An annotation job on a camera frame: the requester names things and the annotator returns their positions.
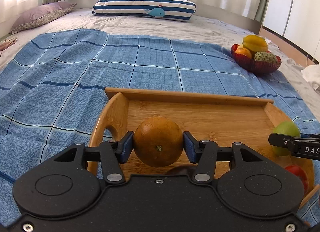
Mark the white bedsheet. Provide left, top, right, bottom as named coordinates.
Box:
left=1, top=8, right=319, bottom=118

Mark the dull brownish orange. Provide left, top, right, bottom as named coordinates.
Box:
left=133, top=117, right=183, bottom=168

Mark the wooden serving tray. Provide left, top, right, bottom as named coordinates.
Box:
left=89, top=88, right=319, bottom=203

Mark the yellow starfruit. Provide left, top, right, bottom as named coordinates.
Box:
left=242, top=34, right=268, bottom=53

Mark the small green apple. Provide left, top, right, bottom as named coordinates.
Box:
left=271, top=121, right=301, bottom=156

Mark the white cloth bundle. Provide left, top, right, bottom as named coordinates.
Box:
left=301, top=64, right=320, bottom=91

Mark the dark purple tomato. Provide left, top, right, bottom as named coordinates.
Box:
left=166, top=165, right=197, bottom=176

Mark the red tomato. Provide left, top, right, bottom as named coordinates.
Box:
left=285, top=165, right=309, bottom=194

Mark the brown clothes pile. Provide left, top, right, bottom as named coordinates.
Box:
left=0, top=37, right=17, bottom=52

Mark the orange in bowl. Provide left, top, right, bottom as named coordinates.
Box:
left=235, top=45, right=252, bottom=59

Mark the green custard apple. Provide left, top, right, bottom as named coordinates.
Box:
left=254, top=51, right=278, bottom=64

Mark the blue plaid cloth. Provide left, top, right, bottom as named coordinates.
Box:
left=1, top=29, right=319, bottom=225

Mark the purple floral pillow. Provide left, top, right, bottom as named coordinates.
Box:
left=9, top=0, right=76, bottom=34

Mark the striped whale pillow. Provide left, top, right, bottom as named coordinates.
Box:
left=92, top=0, right=196, bottom=22

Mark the red fruit bowl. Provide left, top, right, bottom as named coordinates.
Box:
left=230, top=44, right=281, bottom=75

